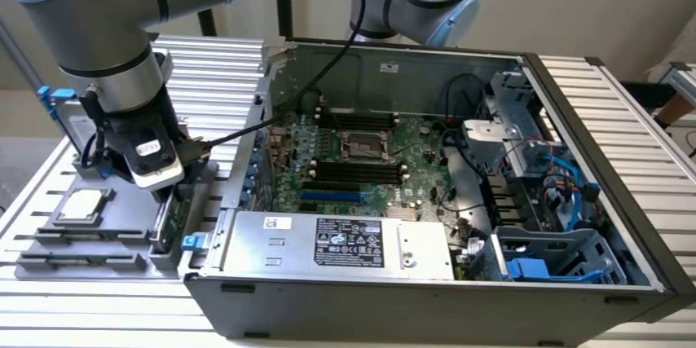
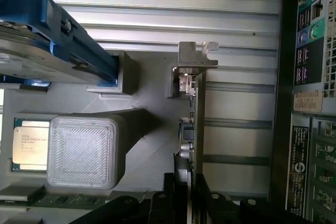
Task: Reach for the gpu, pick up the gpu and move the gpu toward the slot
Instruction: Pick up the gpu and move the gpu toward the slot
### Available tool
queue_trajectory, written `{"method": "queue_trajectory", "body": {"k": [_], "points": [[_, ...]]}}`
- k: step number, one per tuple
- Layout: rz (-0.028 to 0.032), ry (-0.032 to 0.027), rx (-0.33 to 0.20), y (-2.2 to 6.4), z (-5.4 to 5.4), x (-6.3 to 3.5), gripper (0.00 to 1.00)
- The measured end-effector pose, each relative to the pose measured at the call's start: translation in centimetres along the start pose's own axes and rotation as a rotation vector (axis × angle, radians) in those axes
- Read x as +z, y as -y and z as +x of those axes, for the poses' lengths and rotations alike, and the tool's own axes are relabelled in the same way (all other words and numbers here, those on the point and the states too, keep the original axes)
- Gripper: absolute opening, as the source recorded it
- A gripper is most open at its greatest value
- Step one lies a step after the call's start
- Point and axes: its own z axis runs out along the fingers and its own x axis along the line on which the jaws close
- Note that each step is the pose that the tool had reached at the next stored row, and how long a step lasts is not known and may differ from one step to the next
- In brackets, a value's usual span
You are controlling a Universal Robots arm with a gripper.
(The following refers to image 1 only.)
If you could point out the silver power supply unit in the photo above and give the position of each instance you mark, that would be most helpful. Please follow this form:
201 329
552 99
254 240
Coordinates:
298 258

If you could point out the silver chipset heatsink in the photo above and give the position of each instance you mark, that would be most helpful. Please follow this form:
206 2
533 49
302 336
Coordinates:
402 214

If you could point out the green graphics card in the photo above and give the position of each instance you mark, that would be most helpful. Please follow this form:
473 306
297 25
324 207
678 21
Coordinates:
170 221

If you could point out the tall metal disk bay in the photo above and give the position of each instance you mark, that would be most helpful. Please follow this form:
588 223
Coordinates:
516 120

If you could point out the blue plastic drive clip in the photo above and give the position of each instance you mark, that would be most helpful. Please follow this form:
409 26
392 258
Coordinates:
524 270

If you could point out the silver CPU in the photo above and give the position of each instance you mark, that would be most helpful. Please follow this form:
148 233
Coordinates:
84 205

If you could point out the CPU socket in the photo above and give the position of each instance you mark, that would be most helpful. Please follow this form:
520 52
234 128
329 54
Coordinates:
364 146

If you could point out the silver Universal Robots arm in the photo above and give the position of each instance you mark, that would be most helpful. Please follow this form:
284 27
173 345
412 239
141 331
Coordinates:
97 38

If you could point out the black open PC case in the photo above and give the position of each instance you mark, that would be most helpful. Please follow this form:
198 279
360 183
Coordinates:
380 303

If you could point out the grey drive cage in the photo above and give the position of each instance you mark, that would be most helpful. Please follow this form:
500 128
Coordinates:
544 242

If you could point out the silver disk with blue bracket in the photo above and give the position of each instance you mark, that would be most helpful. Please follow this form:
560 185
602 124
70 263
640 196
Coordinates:
73 128

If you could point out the blue case latch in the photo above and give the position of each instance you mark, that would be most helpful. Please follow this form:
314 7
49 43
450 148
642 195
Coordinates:
193 242

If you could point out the black expansion slot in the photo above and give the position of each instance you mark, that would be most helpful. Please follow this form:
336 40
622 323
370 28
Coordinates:
328 186

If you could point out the blue expansion slot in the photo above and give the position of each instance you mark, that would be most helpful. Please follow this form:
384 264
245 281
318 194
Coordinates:
332 197

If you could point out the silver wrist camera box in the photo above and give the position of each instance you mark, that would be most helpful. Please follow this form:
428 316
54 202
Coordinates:
157 173

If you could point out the black RAM slot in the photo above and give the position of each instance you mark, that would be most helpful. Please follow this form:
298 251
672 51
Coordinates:
358 118
358 114
358 127
358 123
358 170
358 164
358 176
358 181

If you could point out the green motherboard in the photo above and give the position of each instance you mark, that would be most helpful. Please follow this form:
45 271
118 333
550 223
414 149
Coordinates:
424 168

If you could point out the RAM stick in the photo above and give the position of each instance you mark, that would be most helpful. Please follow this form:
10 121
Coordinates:
89 235

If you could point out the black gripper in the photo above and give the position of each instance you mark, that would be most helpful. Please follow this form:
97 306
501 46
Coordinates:
116 140

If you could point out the grey parts rack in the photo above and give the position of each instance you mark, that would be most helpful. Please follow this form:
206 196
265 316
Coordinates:
125 221

